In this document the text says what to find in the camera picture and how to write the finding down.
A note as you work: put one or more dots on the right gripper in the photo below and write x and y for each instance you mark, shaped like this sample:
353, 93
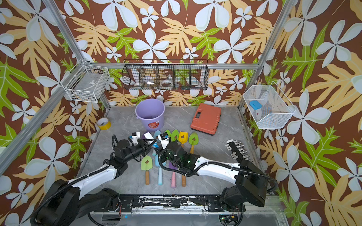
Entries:
161, 153

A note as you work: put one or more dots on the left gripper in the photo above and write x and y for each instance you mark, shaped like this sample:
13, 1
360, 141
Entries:
143, 145

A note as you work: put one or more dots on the lime trowel wooden handle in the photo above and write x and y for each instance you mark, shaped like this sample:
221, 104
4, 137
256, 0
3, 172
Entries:
183, 181
146, 165

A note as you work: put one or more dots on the white brush blue handle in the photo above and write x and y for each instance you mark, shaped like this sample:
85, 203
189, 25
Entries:
149, 135

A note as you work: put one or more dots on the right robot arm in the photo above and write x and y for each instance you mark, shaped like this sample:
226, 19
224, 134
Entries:
250, 184

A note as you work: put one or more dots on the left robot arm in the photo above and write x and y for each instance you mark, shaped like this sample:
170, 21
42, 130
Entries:
67, 200

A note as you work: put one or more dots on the purple plastic bucket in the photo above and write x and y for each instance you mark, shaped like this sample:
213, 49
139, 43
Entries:
151, 113

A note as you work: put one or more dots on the yellow tape roll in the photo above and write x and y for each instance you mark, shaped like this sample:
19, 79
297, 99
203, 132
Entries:
104, 124

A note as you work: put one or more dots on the red plastic tool case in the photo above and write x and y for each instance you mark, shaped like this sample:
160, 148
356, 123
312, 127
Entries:
206, 119

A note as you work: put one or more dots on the blue item in basket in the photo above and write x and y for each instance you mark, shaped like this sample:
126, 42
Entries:
255, 104

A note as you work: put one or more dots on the blue trowel blue handle front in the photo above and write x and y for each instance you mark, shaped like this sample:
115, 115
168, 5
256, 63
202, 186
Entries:
160, 173

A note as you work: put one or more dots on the blue trowel blue handle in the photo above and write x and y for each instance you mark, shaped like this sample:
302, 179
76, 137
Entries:
156, 134
160, 173

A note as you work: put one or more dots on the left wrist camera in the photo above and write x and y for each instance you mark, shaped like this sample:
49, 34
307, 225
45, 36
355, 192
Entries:
135, 136

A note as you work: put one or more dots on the green trowel wooden handle right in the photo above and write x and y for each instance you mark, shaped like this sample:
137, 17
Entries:
174, 135

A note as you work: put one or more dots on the green trowel wooden handle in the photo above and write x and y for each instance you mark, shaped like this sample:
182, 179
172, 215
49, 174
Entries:
174, 135
168, 132

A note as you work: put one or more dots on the yellow trowel wooden handle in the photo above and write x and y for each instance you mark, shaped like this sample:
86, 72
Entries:
183, 138

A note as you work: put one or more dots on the purple trowel pink handle front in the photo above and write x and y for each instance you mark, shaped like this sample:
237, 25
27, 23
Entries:
173, 177

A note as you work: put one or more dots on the green trowel wooden handle left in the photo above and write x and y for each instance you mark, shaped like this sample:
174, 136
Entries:
168, 132

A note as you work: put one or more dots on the green trowel yellow handle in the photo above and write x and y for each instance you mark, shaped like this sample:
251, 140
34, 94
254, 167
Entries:
193, 140

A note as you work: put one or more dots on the blue trowel blue handle back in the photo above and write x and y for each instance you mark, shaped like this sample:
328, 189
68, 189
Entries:
156, 134

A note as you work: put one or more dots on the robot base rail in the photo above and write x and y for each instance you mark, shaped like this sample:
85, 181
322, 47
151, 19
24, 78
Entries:
173, 202

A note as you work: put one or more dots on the white wire basket left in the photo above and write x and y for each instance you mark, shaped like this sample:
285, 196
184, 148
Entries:
86, 82

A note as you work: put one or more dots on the white wire basket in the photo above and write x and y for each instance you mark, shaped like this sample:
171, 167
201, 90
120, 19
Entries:
86, 82
277, 109

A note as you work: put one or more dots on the black wire basket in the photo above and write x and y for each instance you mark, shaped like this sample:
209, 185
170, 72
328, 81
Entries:
167, 74

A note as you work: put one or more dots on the white wire basket right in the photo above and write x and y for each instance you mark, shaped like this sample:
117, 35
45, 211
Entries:
277, 109

